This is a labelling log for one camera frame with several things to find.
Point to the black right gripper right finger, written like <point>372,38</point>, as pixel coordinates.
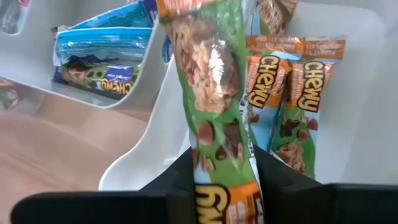
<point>311,205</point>

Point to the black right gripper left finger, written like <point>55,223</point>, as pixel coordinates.
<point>155,205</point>

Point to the green chip bag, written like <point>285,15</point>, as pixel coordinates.
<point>308,93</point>

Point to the white plastic bin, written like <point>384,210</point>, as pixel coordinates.
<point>367,109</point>

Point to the clear plastic bin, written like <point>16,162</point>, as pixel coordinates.
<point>34,93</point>

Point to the grey plastic bin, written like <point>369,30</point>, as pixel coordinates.
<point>31,53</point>

